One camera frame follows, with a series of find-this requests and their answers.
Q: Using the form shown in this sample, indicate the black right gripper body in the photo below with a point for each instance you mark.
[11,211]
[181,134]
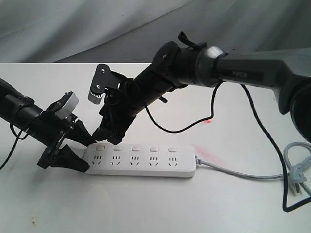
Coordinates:
[116,116]

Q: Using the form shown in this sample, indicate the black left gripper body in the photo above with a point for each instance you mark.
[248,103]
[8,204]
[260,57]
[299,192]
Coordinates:
[48,129]

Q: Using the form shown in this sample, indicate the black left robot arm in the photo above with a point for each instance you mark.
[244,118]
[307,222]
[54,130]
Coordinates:
[18,110]

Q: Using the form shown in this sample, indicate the white five-socket power strip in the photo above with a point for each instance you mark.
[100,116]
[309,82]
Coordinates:
[145,160]

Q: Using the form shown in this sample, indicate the grey backdrop cloth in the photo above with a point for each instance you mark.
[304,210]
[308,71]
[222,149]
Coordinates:
[86,31]

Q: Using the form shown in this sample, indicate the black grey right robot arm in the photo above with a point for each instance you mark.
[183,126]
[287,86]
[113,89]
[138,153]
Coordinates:
[286,72]

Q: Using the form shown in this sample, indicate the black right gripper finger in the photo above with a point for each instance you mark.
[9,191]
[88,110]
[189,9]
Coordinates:
[117,133]
[104,131]

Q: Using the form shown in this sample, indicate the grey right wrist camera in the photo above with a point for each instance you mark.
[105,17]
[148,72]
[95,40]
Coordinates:
[99,82]

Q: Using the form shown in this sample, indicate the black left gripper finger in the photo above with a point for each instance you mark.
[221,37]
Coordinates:
[78,133]
[66,158]

